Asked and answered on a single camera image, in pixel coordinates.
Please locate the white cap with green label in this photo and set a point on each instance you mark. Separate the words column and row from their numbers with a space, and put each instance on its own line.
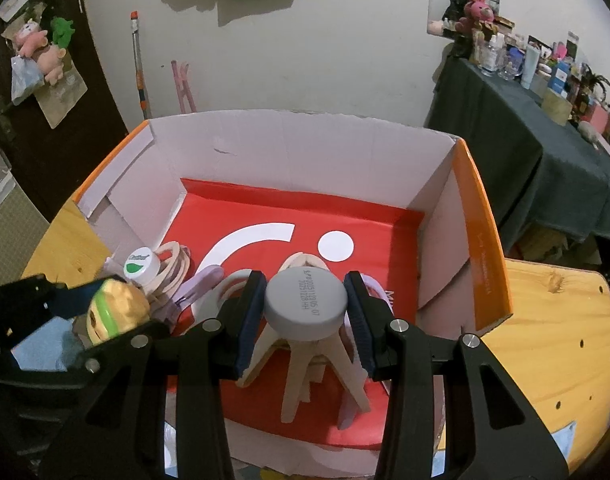
column 142, row 264

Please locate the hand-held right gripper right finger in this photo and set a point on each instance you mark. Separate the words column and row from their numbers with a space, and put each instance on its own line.
column 361, row 330

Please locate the small photo card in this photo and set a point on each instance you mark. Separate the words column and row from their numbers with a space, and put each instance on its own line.
column 10, row 2

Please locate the pink wooden rack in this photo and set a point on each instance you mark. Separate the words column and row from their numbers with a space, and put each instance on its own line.
column 182, row 87

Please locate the blue fluffy mat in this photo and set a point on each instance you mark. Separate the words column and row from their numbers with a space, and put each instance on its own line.
column 560, row 440

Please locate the green plush toy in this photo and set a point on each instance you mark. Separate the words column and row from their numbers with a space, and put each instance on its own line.
column 62, row 30

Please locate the beige wooden stand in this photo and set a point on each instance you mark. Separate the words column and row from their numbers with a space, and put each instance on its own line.
column 171, row 267
column 300, row 375

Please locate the orange cardboard box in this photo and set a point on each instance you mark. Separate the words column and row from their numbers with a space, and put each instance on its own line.
column 305, row 160

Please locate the lilac wooden piece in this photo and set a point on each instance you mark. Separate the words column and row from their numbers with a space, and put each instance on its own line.
column 201, row 285

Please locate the pale blue plastic bag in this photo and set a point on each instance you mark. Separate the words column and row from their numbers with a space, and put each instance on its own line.
column 25, row 80

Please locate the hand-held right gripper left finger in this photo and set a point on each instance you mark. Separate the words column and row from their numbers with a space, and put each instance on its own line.
column 246, row 330

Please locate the dark green tablecloth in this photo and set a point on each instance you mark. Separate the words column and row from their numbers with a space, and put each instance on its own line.
column 510, row 135

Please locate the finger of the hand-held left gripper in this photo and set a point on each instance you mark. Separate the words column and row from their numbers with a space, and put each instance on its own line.
column 60, row 379
column 30, row 295

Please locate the pink plush toy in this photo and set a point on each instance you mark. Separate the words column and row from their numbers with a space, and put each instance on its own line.
column 40, row 52

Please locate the white cosmetic tube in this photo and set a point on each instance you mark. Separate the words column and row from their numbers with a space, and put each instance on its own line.
column 529, row 62

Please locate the yellow green burger toy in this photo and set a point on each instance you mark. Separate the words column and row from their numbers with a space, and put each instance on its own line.
column 116, row 310

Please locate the row of cosmetic bottles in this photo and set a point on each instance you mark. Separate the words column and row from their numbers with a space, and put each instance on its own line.
column 555, row 67

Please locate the grey plastic bottle cap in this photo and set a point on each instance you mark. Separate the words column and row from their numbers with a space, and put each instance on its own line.
column 305, row 305

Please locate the brown paper bag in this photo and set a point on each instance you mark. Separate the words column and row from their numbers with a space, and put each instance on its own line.
column 62, row 97

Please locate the pink bunny plush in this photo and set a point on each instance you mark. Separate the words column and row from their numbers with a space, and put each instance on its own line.
column 477, row 10

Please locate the small dark leafy plant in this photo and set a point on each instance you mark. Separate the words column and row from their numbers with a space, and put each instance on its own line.
column 596, row 82

